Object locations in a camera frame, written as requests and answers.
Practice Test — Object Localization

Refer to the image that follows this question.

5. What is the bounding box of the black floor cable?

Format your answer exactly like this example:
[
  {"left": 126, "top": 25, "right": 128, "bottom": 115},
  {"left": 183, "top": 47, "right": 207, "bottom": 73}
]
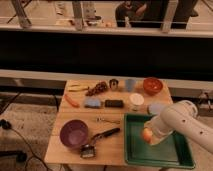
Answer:
[{"left": 0, "top": 118, "right": 51, "bottom": 171}]

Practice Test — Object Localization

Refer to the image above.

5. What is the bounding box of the small metal cup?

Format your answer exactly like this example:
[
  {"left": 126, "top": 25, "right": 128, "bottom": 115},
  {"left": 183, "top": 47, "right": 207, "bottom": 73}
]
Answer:
[{"left": 109, "top": 79, "right": 119, "bottom": 90}]

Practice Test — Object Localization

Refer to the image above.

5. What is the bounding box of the orange carrot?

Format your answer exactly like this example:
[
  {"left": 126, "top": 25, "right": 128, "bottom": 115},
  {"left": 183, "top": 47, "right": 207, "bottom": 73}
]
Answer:
[{"left": 64, "top": 94, "right": 80, "bottom": 108}]

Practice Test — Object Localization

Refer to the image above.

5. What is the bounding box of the purple bowl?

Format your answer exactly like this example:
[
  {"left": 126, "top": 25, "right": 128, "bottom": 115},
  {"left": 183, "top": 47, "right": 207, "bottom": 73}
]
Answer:
[{"left": 60, "top": 119, "right": 89, "bottom": 149}]

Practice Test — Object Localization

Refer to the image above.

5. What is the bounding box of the black rectangular block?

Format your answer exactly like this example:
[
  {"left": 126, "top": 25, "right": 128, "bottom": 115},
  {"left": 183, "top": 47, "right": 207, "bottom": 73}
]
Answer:
[{"left": 105, "top": 100, "right": 124, "bottom": 108}]

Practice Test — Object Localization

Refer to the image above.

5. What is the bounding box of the bunch of dark grapes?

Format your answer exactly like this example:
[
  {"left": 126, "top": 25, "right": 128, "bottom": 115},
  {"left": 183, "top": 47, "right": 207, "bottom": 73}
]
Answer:
[{"left": 86, "top": 81, "right": 108, "bottom": 96}]

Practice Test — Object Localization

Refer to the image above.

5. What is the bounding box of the blue sponge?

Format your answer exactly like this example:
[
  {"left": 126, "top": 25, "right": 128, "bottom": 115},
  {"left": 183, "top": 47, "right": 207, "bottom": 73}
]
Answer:
[{"left": 84, "top": 97, "right": 101, "bottom": 108}]

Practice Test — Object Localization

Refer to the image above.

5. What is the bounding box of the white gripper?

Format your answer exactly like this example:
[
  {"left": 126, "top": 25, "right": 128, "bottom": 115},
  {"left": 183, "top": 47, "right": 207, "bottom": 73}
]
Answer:
[{"left": 144, "top": 115, "right": 173, "bottom": 145}]

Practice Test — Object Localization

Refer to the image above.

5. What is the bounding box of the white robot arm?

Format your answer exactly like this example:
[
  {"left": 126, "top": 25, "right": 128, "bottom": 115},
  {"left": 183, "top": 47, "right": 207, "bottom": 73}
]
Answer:
[{"left": 142, "top": 100, "right": 213, "bottom": 154}]

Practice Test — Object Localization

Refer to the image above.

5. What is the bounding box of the white lidded cup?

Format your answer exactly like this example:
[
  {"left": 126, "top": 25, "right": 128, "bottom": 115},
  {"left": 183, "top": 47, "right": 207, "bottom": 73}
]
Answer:
[{"left": 129, "top": 93, "right": 144, "bottom": 111}]

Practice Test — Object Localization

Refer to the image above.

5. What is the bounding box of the red bowl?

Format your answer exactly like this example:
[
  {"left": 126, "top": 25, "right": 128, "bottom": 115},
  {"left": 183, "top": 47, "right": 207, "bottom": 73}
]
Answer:
[{"left": 143, "top": 77, "right": 163, "bottom": 96}]

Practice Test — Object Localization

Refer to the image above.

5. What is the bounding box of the red yellow apple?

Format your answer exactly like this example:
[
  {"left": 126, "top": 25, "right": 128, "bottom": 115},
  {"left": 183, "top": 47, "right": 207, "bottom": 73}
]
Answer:
[{"left": 141, "top": 128, "right": 152, "bottom": 143}]

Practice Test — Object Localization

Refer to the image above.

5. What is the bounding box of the yellow banana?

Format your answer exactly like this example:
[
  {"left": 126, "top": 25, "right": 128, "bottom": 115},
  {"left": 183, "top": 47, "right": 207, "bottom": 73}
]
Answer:
[{"left": 68, "top": 84, "right": 89, "bottom": 92}]

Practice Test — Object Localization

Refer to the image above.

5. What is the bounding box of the light blue cup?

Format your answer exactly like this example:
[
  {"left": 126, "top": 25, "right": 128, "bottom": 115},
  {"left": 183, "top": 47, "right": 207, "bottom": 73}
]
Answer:
[{"left": 125, "top": 79, "right": 136, "bottom": 92}]

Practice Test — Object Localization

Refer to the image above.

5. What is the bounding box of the green plastic tray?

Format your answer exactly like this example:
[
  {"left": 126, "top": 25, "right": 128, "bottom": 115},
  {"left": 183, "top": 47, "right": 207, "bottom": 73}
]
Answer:
[{"left": 124, "top": 113, "right": 195, "bottom": 169}]

